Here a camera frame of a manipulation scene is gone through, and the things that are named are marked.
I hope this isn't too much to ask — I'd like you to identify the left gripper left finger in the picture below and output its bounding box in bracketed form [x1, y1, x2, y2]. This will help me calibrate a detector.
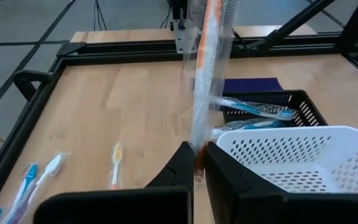
[32, 141, 196, 224]

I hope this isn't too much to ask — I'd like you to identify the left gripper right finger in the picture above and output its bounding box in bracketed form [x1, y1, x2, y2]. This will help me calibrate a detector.
[206, 141, 358, 224]

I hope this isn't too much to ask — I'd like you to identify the orange toothbrush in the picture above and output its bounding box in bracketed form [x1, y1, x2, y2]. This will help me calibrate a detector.
[181, 0, 241, 183]

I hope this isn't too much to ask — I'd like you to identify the yellow wrapped toothbrush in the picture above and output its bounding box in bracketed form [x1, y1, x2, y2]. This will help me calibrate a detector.
[109, 142, 124, 190]

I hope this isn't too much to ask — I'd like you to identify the white perforated plastic basket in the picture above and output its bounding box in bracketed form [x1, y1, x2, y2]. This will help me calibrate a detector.
[216, 125, 358, 195]

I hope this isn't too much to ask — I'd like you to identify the dark blue flat lid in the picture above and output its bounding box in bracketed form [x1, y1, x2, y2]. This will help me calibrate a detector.
[223, 77, 285, 94]

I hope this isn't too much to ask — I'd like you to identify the black slotted plastic basket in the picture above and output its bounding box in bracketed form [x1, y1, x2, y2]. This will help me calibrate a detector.
[218, 89, 328, 129]

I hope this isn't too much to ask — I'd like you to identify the white wrapped toothbrush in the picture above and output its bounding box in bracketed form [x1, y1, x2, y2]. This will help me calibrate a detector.
[26, 151, 71, 206]

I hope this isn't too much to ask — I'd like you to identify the black aluminium table frame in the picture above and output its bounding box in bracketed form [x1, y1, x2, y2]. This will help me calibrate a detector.
[0, 0, 358, 215]

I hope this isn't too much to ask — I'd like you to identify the black frame hook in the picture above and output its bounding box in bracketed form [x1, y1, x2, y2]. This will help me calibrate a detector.
[12, 70, 53, 101]

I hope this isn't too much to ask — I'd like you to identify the black floor cable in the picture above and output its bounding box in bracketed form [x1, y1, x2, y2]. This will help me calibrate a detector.
[93, 0, 108, 32]

